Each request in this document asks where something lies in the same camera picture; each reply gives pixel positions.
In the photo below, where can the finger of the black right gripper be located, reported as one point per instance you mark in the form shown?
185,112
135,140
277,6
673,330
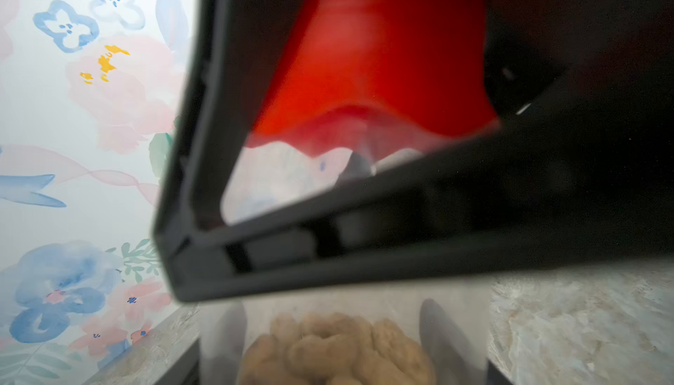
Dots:
578,171

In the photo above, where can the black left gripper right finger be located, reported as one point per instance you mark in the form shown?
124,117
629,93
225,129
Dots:
450,350

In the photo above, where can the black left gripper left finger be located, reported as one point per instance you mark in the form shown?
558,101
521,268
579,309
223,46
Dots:
216,356

